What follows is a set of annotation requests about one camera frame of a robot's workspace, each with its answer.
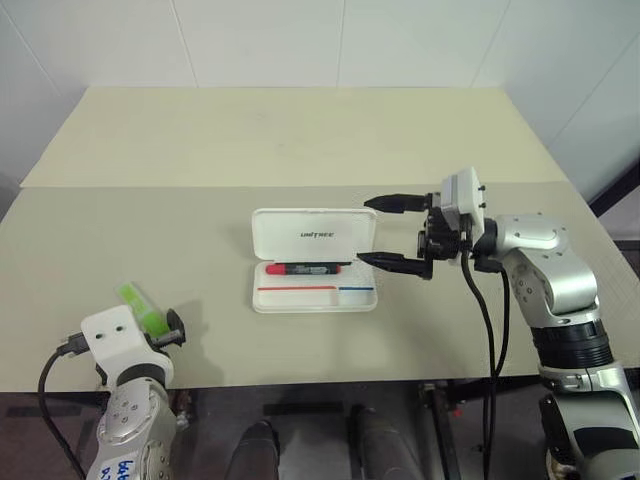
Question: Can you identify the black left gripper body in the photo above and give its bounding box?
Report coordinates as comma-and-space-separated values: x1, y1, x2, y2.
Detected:
145, 327, 176, 351

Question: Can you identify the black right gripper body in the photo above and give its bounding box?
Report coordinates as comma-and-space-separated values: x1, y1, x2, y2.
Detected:
416, 191, 475, 263

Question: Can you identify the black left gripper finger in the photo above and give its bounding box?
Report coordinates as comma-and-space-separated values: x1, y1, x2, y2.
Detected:
165, 308, 188, 347

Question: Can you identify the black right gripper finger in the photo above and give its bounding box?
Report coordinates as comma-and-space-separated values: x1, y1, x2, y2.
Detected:
363, 191, 432, 215
356, 251, 434, 282

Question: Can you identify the white Unitree pencil case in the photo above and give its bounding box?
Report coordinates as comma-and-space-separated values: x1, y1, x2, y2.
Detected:
250, 206, 381, 314

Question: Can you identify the red marker with black label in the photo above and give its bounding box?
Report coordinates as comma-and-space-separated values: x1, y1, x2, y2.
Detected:
265, 261, 347, 278

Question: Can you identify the white label with blue writing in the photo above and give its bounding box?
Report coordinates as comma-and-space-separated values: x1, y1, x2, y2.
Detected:
86, 451, 139, 480

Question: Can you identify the dark rounded shape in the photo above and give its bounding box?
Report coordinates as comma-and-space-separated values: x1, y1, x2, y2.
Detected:
235, 419, 281, 480

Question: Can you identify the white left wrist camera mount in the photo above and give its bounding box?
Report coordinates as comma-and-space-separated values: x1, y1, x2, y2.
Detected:
80, 305, 172, 372

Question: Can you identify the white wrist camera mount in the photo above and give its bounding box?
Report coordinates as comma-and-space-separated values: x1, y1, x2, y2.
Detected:
80, 305, 172, 372
439, 166, 491, 235

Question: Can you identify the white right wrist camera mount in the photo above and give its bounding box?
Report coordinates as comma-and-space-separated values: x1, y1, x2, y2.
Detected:
439, 166, 491, 235

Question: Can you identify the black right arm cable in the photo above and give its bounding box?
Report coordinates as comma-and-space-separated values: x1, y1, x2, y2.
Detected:
459, 246, 513, 480

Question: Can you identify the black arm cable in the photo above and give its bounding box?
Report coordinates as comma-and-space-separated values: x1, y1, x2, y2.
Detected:
37, 333, 92, 480
459, 246, 513, 480

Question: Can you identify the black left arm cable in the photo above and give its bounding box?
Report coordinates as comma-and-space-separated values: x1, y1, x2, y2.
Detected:
37, 333, 92, 480

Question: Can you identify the metal table leg frame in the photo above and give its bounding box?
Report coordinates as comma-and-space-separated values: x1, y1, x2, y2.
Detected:
417, 380, 464, 480

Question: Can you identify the black metal stand frame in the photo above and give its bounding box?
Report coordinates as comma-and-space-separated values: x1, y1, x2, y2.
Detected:
585, 147, 640, 242

